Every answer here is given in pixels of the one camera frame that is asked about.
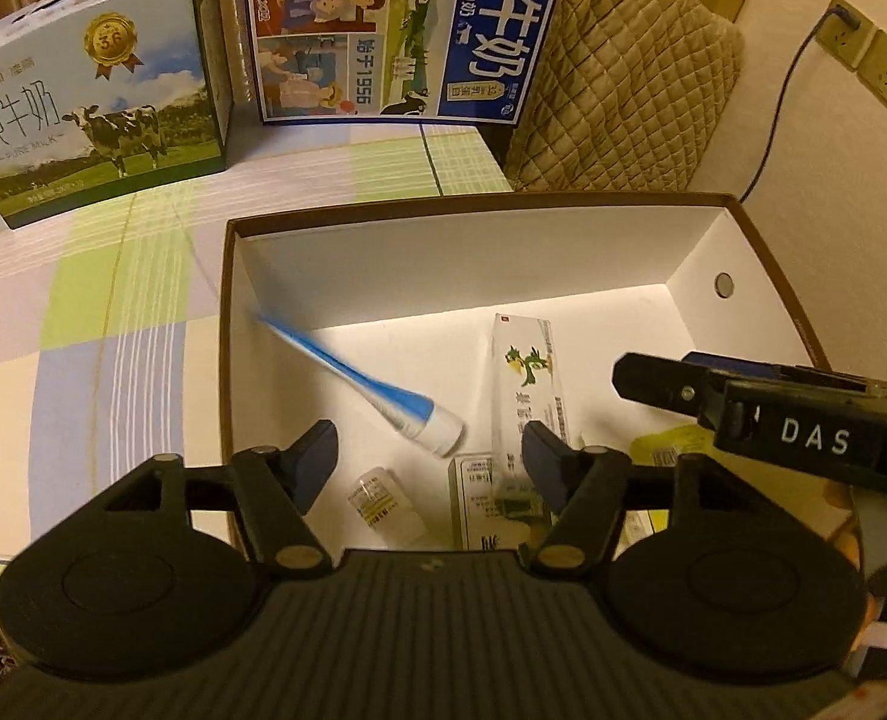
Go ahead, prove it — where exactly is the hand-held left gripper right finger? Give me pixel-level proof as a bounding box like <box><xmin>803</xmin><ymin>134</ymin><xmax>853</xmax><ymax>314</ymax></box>
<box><xmin>522</xmin><ymin>420</ymin><xmax>760</xmax><ymax>573</ymax></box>

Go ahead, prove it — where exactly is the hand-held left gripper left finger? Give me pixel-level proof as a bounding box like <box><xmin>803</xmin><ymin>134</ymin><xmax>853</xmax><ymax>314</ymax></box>
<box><xmin>102</xmin><ymin>420</ymin><xmax>340</xmax><ymax>572</ymax></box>

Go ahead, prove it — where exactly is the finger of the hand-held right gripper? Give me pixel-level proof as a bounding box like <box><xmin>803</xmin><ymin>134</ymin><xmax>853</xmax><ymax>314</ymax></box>
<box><xmin>679</xmin><ymin>350</ymin><xmax>778</xmax><ymax>383</ymax></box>
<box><xmin>612</xmin><ymin>351</ymin><xmax>714</xmax><ymax>416</ymax></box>

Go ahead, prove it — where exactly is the yellow pouch with white label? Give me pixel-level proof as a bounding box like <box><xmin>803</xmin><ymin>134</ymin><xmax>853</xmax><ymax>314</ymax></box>
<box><xmin>628</xmin><ymin>424</ymin><xmax>718</xmax><ymax>470</ymax></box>

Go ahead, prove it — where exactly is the green white medicine box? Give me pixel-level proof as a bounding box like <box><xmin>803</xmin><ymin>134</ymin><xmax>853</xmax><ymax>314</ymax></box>
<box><xmin>447</xmin><ymin>453</ymin><xmax>558</xmax><ymax>553</ymax></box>

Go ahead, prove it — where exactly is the white long toothpaste box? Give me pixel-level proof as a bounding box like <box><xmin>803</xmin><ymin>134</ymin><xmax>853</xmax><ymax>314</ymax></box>
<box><xmin>491</xmin><ymin>313</ymin><xmax>581</xmax><ymax>520</ymax></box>

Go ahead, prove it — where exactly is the small white bottle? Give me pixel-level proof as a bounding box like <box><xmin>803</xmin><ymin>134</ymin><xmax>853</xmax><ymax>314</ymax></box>
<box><xmin>346</xmin><ymin>466</ymin><xmax>430</xmax><ymax>549</ymax></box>

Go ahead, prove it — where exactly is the blue white toothpaste tube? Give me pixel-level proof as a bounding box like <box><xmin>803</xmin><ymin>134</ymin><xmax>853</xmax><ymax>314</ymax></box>
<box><xmin>251</xmin><ymin>310</ymin><xmax>466</xmax><ymax>458</ymax></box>

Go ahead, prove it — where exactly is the brown cardboard box white inside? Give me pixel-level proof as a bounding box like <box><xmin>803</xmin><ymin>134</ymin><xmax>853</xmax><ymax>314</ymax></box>
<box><xmin>218</xmin><ymin>191</ymin><xmax>858</xmax><ymax>565</ymax></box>

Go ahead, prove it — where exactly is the checked tablecloth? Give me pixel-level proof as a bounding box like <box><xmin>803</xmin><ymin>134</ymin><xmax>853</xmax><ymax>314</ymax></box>
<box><xmin>0</xmin><ymin>120</ymin><xmax>517</xmax><ymax>605</ymax></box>

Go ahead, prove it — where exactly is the quilted beige chair cushion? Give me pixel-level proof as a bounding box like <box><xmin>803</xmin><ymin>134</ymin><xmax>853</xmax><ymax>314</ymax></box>
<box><xmin>502</xmin><ymin>0</ymin><xmax>745</xmax><ymax>194</ymax></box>

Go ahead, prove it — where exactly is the green milk carton box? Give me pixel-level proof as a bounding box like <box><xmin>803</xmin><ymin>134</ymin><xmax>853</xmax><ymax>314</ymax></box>
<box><xmin>0</xmin><ymin>0</ymin><xmax>233</xmax><ymax>231</ymax></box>

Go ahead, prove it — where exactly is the blue milk carton box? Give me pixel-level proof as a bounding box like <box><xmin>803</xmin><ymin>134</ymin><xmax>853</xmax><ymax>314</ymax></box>
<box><xmin>241</xmin><ymin>0</ymin><xmax>571</xmax><ymax>126</ymax></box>

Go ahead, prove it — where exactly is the charger cable with plug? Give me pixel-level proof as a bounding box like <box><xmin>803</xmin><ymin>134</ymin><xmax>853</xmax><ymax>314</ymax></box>
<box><xmin>738</xmin><ymin>4</ymin><xmax>862</xmax><ymax>205</ymax></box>

